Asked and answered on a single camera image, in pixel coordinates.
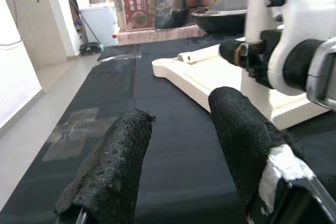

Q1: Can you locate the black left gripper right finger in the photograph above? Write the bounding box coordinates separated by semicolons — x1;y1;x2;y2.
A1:
208;87;336;224

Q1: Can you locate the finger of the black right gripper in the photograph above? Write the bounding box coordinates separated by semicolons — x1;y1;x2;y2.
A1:
219;39;241;66

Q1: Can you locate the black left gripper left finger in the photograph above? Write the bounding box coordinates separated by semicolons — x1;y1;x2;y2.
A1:
55;109;157;224

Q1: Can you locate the white plastic children table top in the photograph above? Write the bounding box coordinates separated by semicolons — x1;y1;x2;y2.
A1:
151;44;331;131

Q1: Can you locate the yellow rubber band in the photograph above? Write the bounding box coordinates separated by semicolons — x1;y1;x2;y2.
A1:
234;43;241;66

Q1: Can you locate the black wok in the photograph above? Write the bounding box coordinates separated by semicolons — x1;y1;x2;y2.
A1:
191;8;248;35

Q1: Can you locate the crossed clear tape patch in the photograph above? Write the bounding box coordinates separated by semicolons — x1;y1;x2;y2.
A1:
41;107;116;163

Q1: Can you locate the black tablecloth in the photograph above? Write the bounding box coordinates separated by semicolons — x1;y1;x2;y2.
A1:
0;34;336;224

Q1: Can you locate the patterned bench cloth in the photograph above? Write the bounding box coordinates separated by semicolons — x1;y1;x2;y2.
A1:
117;24;208;46

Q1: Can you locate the black round floor object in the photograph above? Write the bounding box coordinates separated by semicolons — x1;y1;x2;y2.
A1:
78;42;106;56

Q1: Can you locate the white chest freezer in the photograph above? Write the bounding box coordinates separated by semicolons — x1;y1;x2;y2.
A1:
80;5;118;48

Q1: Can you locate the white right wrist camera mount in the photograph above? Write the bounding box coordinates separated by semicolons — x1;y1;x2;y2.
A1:
267;0;336;98

